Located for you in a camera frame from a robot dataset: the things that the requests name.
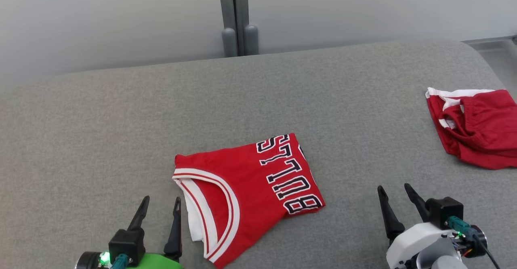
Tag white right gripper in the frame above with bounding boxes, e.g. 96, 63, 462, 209
377, 183, 488, 269

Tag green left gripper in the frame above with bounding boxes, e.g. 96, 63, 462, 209
75, 195, 184, 269

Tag red Bulls jersey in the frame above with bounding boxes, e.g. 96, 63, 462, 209
172, 133, 326, 269

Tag red Bulls 23 shorts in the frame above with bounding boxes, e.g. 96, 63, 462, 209
425, 87, 517, 170

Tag grey round-topped cylinder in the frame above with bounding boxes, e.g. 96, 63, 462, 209
222, 27, 238, 58
244, 25, 259, 55

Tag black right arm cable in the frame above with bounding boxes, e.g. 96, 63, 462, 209
448, 216, 502, 269

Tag grey vertical frame post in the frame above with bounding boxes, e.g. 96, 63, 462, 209
217, 0, 249, 57

